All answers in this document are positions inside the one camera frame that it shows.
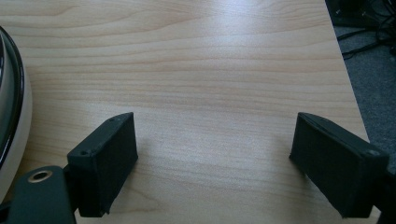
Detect black cables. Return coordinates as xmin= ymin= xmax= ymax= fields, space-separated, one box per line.
xmin=324 ymin=0 xmax=396 ymax=61

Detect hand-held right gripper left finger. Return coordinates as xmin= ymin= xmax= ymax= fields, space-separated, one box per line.
xmin=66 ymin=112 xmax=139 ymax=218

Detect white bowl with black rim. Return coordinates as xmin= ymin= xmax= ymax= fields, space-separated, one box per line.
xmin=0 ymin=25 xmax=34 ymax=203

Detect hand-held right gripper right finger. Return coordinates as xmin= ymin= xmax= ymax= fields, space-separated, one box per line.
xmin=289 ymin=112 xmax=390 ymax=219

